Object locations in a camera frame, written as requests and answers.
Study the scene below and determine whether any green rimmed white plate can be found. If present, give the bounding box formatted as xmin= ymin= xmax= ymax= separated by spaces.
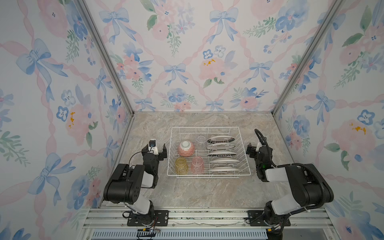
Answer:
xmin=207 ymin=136 xmax=236 ymax=144

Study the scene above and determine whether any green red rimmed plate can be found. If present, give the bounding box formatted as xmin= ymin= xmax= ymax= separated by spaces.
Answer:
xmin=206 ymin=143 xmax=236 ymax=151

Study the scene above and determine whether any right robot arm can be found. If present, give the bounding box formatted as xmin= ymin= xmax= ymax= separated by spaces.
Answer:
xmin=246 ymin=144 xmax=334 ymax=226

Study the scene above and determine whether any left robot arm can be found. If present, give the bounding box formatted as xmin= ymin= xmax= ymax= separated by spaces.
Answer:
xmin=103 ymin=140 xmax=167 ymax=227

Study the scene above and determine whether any yellow glass cup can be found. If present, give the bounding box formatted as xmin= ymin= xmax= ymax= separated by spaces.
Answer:
xmin=175 ymin=158 xmax=189 ymax=175

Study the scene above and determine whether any pink patterned bowl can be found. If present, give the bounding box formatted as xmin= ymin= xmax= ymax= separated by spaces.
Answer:
xmin=178 ymin=141 xmax=195 ymax=158

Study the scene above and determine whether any pink glass cup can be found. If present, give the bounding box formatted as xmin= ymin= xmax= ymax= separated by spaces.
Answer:
xmin=191 ymin=157 xmax=204 ymax=175

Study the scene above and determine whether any clear drinking glass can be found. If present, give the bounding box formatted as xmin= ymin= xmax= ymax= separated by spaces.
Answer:
xmin=196 ymin=135 xmax=207 ymax=146

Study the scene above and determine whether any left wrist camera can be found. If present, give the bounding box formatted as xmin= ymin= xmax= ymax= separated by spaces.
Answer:
xmin=149 ymin=139 xmax=159 ymax=156

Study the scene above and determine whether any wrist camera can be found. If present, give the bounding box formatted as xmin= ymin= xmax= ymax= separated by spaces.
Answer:
xmin=149 ymin=139 xmax=159 ymax=156
xmin=256 ymin=142 xmax=263 ymax=152

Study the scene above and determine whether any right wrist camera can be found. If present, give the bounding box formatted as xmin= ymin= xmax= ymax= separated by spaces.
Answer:
xmin=256 ymin=142 xmax=263 ymax=152

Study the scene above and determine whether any white wire dish rack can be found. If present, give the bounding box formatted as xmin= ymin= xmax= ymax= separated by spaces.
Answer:
xmin=167 ymin=127 xmax=251 ymax=179

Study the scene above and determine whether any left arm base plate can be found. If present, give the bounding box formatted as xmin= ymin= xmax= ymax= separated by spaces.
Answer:
xmin=123 ymin=210 xmax=170 ymax=227

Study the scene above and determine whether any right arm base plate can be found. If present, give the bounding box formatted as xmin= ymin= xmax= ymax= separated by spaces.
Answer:
xmin=246 ymin=210 xmax=284 ymax=227

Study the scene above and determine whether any aluminium front rail frame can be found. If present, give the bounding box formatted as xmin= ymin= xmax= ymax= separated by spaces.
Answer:
xmin=78 ymin=205 xmax=340 ymax=240

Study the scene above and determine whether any left aluminium corner post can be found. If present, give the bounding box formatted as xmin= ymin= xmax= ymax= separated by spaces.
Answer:
xmin=74 ymin=0 xmax=134 ymax=117

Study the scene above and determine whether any aluminium corner post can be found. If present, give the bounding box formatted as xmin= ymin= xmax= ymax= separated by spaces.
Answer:
xmin=271 ymin=1 xmax=344 ymax=117
xmin=74 ymin=0 xmax=134 ymax=117

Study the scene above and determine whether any right aluminium corner post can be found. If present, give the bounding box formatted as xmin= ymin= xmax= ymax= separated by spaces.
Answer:
xmin=271 ymin=1 xmax=344 ymax=117

